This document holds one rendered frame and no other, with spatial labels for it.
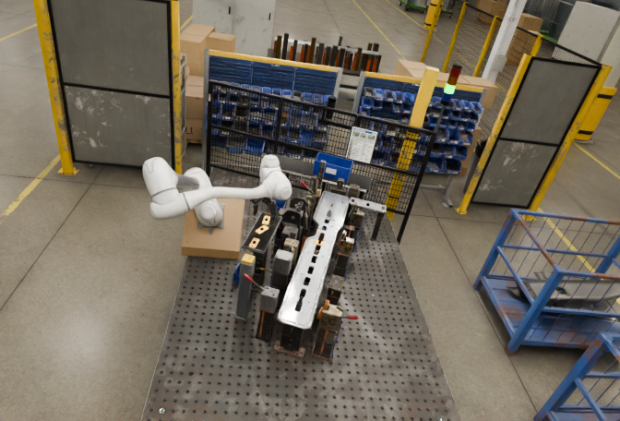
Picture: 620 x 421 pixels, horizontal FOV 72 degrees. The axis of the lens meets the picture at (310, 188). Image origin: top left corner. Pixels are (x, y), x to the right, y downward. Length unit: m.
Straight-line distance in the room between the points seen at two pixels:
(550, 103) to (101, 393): 4.96
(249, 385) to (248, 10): 7.77
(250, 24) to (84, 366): 7.28
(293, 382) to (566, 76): 4.22
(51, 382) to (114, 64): 2.86
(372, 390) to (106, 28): 3.83
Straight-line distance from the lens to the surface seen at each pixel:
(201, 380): 2.46
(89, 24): 4.71
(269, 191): 2.19
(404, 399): 2.58
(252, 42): 9.34
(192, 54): 6.90
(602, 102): 9.74
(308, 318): 2.35
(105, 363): 3.46
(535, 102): 5.31
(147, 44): 4.57
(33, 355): 3.63
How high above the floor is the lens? 2.75
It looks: 31 degrees down
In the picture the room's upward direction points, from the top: 10 degrees clockwise
